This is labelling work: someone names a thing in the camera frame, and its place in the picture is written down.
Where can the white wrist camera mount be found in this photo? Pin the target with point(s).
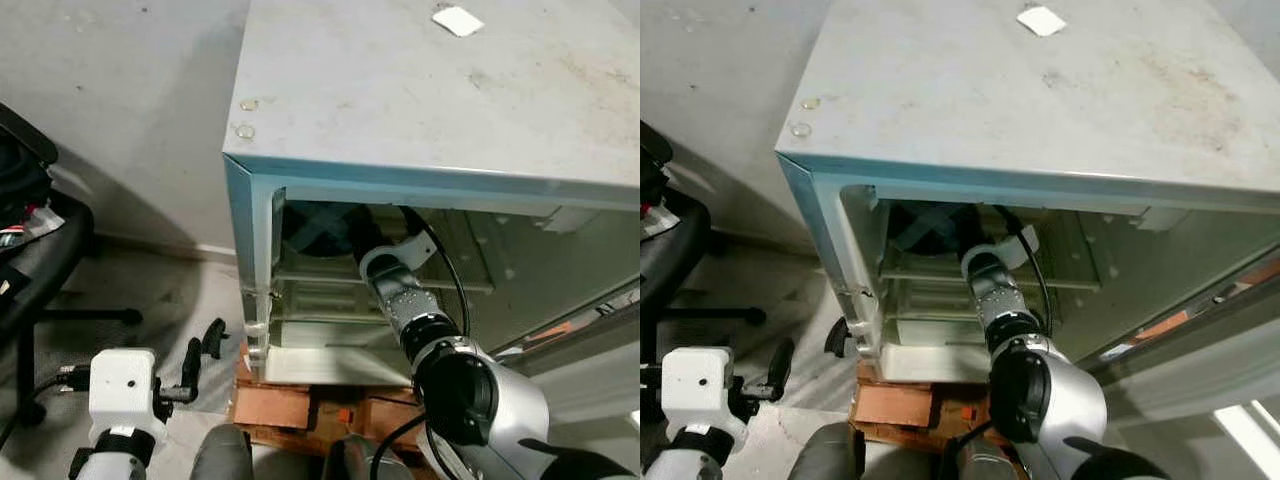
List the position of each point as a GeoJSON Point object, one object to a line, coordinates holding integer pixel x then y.
{"type": "Point", "coordinates": [405, 250]}
{"type": "Point", "coordinates": [697, 388]}
{"type": "Point", "coordinates": [120, 390]}
{"type": "Point", "coordinates": [1010, 252]}

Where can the black office chair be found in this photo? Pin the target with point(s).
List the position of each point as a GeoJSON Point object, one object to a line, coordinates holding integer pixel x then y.
{"type": "Point", "coordinates": [672, 260]}
{"type": "Point", "coordinates": [45, 265]}

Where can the brown wooden pallet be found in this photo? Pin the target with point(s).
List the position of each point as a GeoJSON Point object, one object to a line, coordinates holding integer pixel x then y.
{"type": "Point", "coordinates": [890, 400]}
{"type": "Point", "coordinates": [275, 405]}

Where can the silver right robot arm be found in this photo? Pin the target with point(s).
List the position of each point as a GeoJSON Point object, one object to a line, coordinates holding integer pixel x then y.
{"type": "Point", "coordinates": [1060, 400]}
{"type": "Point", "coordinates": [500, 410]}

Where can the clear fridge shelf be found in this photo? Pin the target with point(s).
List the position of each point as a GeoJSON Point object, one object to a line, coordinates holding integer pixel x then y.
{"type": "Point", "coordinates": [925, 276]}
{"type": "Point", "coordinates": [320, 278]}

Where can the white fridge door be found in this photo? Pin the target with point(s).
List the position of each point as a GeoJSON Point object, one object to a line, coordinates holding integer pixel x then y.
{"type": "Point", "coordinates": [1190, 345]}
{"type": "Point", "coordinates": [590, 350]}

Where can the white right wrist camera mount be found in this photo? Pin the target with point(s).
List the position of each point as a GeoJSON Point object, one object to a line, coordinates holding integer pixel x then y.
{"type": "Point", "coordinates": [405, 250]}
{"type": "Point", "coordinates": [1010, 252]}

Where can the white paper slip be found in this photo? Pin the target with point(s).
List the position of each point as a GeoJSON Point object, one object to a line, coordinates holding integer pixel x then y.
{"type": "Point", "coordinates": [1041, 20]}
{"type": "Point", "coordinates": [458, 20]}

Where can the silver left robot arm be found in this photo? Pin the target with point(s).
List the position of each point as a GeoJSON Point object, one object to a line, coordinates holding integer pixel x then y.
{"type": "Point", "coordinates": [110, 458]}
{"type": "Point", "coordinates": [690, 458]}

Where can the white small fridge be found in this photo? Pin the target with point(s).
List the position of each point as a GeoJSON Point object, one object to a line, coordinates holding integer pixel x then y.
{"type": "Point", "coordinates": [1020, 100]}
{"type": "Point", "coordinates": [430, 100]}

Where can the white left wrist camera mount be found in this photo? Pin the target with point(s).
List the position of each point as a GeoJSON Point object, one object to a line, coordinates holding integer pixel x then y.
{"type": "Point", "coordinates": [120, 390]}
{"type": "Point", "coordinates": [697, 388]}

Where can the grey robot right leg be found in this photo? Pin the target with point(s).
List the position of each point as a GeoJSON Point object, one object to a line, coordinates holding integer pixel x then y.
{"type": "Point", "coordinates": [978, 460]}
{"type": "Point", "coordinates": [350, 460]}

